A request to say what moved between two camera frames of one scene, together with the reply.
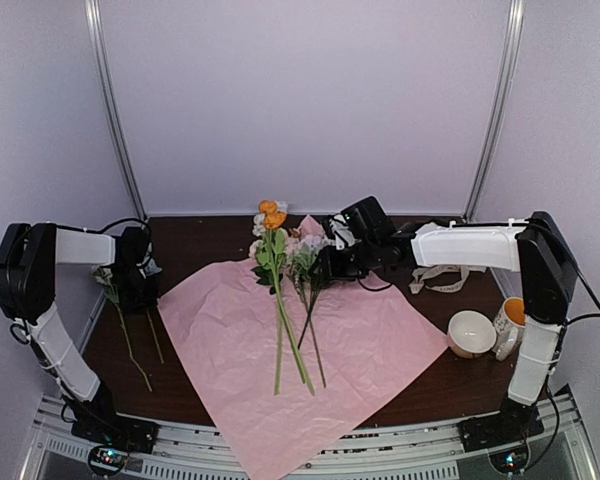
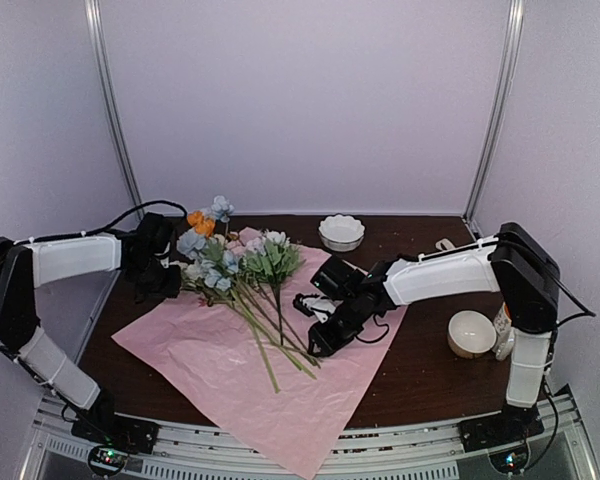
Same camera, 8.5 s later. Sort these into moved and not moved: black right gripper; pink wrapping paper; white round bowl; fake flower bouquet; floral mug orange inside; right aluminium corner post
Moved: black right gripper; fake flower bouquet; pink wrapping paper
Not moved: right aluminium corner post; white round bowl; floral mug orange inside
